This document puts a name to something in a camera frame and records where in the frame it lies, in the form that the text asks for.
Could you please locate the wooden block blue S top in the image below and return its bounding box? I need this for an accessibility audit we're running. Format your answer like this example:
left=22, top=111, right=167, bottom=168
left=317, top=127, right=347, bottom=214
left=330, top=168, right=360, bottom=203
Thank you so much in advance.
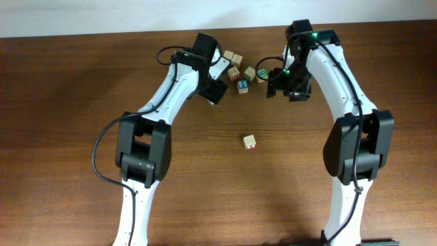
left=237, top=79, right=249, bottom=94

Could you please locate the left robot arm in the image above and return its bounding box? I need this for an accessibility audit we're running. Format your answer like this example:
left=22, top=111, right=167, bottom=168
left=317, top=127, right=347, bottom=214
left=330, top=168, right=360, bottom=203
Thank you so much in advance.
left=114, top=33, right=229, bottom=245

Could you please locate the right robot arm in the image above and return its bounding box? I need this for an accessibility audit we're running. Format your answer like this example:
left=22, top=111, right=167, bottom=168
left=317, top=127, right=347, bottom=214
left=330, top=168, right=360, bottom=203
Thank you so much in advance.
left=267, top=19, right=394, bottom=246

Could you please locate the wooden block Y red side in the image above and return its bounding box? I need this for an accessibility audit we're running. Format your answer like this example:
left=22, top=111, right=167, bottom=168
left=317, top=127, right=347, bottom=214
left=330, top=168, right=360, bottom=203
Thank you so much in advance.
left=227, top=66, right=240, bottom=82

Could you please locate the wooden block green B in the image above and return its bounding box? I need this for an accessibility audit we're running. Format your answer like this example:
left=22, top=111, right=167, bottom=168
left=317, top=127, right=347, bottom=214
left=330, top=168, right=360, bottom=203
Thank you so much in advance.
left=256, top=68, right=268, bottom=83

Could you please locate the plain wooden block hourglass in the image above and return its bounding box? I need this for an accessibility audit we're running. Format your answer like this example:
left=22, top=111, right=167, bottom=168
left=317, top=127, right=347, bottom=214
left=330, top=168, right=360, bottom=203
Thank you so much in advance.
left=231, top=54, right=243, bottom=68

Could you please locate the wooden block blue side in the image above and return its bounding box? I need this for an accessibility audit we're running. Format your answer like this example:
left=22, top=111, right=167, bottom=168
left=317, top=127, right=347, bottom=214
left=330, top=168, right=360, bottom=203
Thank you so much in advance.
left=223, top=51, right=234, bottom=61

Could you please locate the wooden block green side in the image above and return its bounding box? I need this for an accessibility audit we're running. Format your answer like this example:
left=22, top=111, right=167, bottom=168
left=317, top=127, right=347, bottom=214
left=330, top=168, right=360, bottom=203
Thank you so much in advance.
left=243, top=67, right=256, bottom=82

